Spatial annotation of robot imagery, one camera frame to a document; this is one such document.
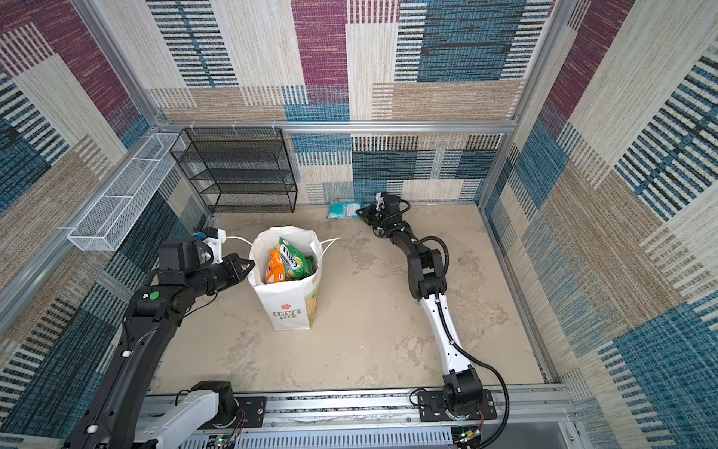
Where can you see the teal tissue pack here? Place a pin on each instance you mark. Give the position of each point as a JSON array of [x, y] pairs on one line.
[[344, 210]]

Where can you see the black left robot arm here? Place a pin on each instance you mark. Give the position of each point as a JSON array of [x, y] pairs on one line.
[[188, 268]]

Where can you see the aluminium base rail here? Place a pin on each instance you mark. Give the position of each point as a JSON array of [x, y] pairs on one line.
[[523, 416]]

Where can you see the yellow Fox's candy bag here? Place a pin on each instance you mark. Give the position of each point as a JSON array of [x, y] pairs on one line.
[[297, 265]]

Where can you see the black wire shelf rack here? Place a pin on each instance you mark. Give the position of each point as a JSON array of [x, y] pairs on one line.
[[238, 170]]

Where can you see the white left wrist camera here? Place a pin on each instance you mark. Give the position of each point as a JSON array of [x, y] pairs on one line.
[[210, 249]]

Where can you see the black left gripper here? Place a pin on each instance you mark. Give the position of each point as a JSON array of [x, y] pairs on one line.
[[231, 263]]

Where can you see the orange snack bag back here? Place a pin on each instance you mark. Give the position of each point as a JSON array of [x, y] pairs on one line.
[[275, 271]]

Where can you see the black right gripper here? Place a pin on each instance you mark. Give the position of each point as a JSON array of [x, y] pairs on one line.
[[376, 213]]

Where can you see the white illustrated paper bag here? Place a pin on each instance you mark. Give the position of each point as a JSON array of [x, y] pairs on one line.
[[290, 305]]

